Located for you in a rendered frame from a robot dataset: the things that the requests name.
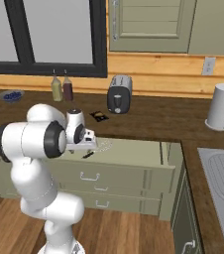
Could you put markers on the olive green bottle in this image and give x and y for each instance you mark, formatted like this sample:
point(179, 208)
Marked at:
point(56, 91)

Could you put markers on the olive green open drawer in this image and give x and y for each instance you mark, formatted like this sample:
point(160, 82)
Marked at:
point(127, 172)

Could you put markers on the grey bowl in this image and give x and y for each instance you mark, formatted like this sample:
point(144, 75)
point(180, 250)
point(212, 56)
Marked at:
point(1, 96)

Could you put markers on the white wall socket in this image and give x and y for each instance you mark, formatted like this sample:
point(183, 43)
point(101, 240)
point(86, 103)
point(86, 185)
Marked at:
point(208, 66)

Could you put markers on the olive green drawer front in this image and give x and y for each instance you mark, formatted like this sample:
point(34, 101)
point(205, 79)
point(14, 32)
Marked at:
point(130, 194)
point(127, 205)

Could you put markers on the steel sink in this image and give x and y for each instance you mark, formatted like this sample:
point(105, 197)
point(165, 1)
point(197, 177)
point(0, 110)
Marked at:
point(223, 178)

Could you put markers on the black framed window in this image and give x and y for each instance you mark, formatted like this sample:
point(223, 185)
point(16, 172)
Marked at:
point(99, 36)

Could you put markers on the blueberries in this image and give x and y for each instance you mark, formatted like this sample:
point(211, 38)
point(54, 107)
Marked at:
point(12, 96)

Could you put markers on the dark grey toaster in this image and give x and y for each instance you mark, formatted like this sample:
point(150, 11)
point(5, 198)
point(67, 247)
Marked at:
point(119, 94)

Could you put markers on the olive green drawer cabinet side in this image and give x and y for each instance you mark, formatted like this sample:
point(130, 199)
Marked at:
point(170, 185)

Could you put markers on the olive green base cupboard door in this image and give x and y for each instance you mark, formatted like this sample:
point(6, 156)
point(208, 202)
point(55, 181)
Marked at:
point(185, 211)

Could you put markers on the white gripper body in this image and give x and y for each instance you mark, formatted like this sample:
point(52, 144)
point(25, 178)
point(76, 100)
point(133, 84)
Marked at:
point(81, 145)

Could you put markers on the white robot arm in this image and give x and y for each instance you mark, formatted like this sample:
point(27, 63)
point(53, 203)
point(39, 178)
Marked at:
point(34, 139)

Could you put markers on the dark red bottle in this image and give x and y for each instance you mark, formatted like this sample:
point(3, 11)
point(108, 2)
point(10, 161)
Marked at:
point(68, 91)

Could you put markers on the dark flat packet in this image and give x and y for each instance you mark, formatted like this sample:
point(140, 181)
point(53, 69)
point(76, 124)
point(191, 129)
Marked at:
point(99, 116)

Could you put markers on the white paper towel roll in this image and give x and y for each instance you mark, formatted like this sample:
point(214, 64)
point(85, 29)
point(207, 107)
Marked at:
point(222, 105)

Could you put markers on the olive green wall cupboard door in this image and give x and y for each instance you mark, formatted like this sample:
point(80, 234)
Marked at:
point(150, 41)

